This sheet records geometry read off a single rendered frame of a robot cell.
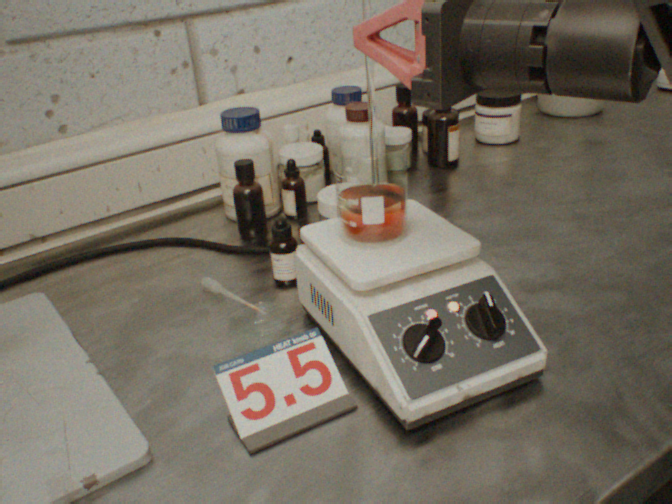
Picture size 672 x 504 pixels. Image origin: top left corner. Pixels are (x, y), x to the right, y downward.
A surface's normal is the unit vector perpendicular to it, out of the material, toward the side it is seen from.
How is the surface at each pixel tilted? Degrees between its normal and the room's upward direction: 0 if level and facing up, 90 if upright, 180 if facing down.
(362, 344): 90
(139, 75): 90
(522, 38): 73
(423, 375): 30
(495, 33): 67
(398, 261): 0
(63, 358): 0
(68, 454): 0
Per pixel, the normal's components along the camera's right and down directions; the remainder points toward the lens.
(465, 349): 0.15, -0.57
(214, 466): -0.07, -0.88
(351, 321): -0.90, 0.26
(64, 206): 0.58, 0.34
